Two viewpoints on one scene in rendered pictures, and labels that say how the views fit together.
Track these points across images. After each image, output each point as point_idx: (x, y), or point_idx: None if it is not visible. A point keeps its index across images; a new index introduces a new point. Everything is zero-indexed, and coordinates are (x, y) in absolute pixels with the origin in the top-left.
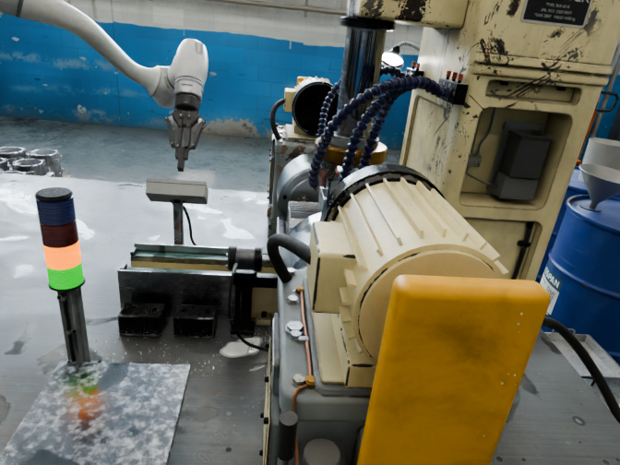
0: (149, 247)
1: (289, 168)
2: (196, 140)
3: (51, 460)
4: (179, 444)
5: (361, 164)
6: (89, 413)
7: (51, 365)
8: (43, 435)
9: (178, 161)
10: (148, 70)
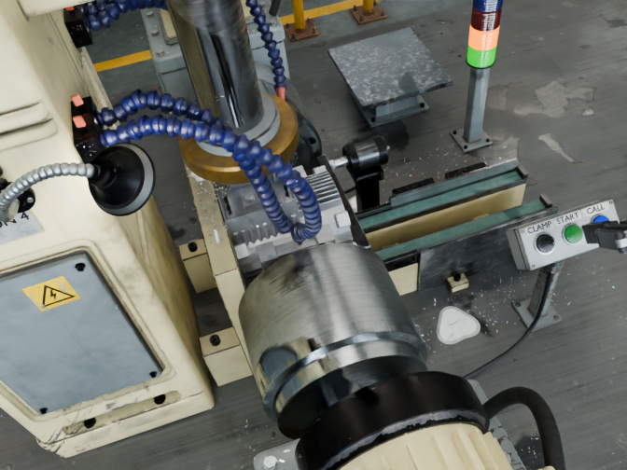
0: (534, 213)
1: (391, 299)
2: (601, 236)
3: (392, 44)
4: (356, 123)
5: None
6: (397, 63)
7: (501, 137)
8: (409, 49)
9: (595, 222)
10: None
